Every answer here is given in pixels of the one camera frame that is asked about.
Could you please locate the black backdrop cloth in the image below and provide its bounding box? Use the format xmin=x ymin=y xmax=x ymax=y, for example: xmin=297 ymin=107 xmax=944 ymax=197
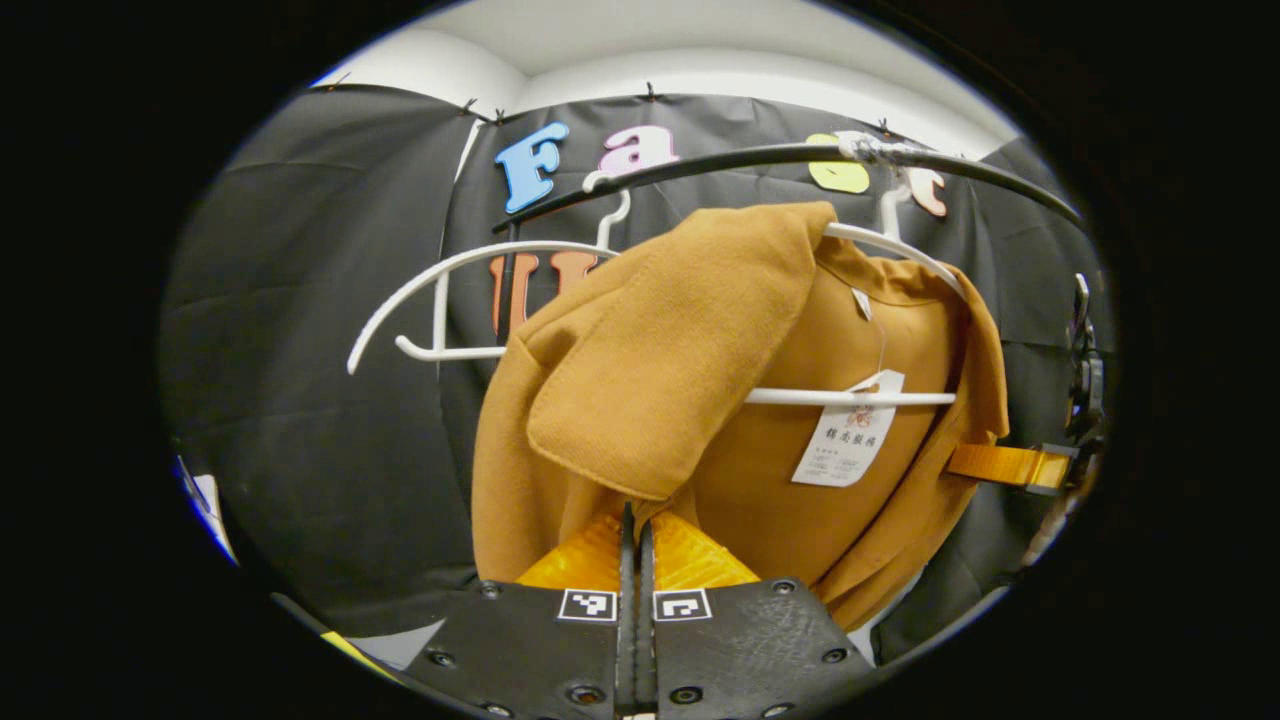
xmin=160 ymin=85 xmax=1111 ymax=666

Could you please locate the black metal clothes rack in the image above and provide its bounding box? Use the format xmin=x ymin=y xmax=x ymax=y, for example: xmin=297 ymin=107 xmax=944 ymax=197
xmin=490 ymin=140 xmax=1086 ymax=346

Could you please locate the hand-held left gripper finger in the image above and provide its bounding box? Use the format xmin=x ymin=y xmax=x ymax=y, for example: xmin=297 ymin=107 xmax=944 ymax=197
xmin=637 ymin=508 xmax=876 ymax=716
xmin=405 ymin=500 xmax=638 ymax=716

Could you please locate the white plastic hanger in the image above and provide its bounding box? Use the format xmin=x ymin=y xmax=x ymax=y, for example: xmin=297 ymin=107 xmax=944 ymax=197
xmin=347 ymin=170 xmax=633 ymax=376
xmin=745 ymin=130 xmax=969 ymax=409

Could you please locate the brown jacket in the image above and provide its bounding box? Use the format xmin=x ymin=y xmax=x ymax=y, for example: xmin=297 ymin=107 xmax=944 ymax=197
xmin=470 ymin=202 xmax=1011 ymax=633

